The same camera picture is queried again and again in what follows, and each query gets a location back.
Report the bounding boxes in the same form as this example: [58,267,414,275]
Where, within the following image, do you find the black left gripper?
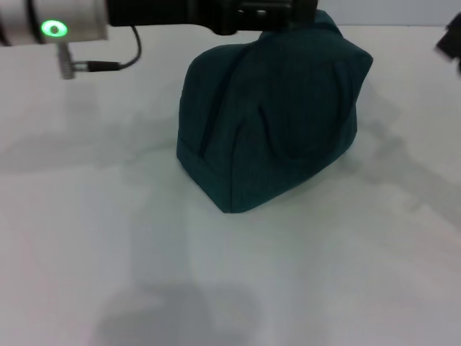
[106,0,320,36]

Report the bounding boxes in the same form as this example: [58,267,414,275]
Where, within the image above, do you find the dark teal insulated lunch bag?
[175,9,375,214]

